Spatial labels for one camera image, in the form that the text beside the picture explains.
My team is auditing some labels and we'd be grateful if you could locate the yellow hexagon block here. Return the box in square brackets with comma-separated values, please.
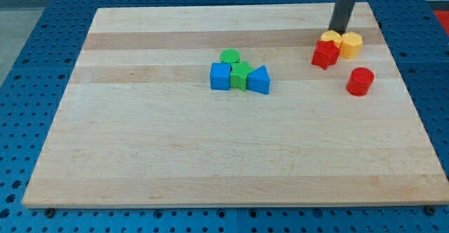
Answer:
[340, 32, 363, 59]

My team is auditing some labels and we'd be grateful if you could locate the wooden board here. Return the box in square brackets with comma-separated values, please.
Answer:
[22, 2, 448, 209]

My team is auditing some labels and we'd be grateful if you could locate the blue cube block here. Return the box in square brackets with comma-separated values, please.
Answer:
[210, 62, 232, 91]

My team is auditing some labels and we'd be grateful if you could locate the green star block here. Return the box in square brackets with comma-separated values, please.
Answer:
[230, 60, 255, 91]

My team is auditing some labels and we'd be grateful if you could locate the blue triangle block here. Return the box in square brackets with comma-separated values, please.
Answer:
[246, 65, 271, 94]

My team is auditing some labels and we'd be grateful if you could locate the green cylinder block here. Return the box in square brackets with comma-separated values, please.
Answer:
[220, 48, 241, 63]

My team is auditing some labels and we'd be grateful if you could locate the red star block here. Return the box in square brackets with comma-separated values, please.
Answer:
[311, 40, 340, 70]

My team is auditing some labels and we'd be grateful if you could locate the yellow heart block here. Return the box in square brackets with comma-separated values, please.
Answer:
[320, 30, 342, 48]

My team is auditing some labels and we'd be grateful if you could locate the red cylinder block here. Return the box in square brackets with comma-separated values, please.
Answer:
[346, 67, 375, 96]

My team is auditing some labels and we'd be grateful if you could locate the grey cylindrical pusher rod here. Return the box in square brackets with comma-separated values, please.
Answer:
[328, 0, 356, 34]

